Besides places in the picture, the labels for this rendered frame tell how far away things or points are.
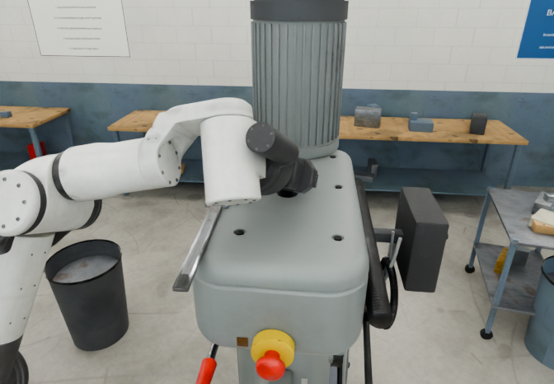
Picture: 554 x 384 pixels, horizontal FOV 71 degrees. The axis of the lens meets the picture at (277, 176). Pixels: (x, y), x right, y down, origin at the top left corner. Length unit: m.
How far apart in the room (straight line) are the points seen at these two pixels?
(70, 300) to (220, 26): 3.39
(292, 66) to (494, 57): 4.55
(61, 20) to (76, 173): 5.28
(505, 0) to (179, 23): 3.65
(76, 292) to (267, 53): 2.27
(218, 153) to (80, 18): 5.24
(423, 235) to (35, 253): 0.79
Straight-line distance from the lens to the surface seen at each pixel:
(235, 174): 0.43
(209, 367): 0.65
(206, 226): 0.60
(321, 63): 0.79
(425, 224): 0.99
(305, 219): 0.62
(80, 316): 2.96
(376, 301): 0.61
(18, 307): 0.63
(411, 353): 3.06
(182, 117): 0.47
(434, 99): 5.13
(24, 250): 0.59
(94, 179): 0.51
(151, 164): 0.48
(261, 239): 0.57
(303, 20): 0.77
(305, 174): 0.62
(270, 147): 0.42
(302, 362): 0.83
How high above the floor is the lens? 2.21
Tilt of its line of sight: 25 degrees down
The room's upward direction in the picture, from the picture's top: straight up
